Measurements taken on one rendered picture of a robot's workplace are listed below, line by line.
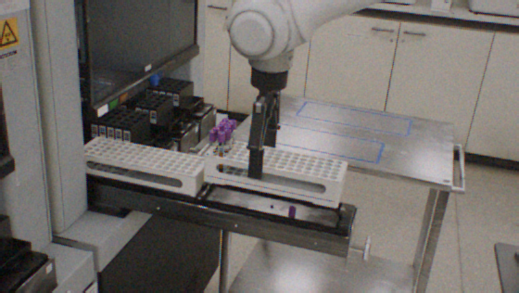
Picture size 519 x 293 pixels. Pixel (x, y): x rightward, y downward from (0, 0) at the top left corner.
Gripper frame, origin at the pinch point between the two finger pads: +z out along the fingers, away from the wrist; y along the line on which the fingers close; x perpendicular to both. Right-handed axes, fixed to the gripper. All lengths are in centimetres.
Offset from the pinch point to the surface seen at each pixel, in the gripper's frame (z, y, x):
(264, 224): 12.1, -6.8, -3.3
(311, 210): 11.3, 1.9, -11.9
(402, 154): 9.6, 37.9, -29.8
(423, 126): 10, 62, -35
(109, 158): 5.1, -4.3, 34.6
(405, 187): 92, 182, -39
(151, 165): 5.6, -2.9, 24.9
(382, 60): 34, 228, -13
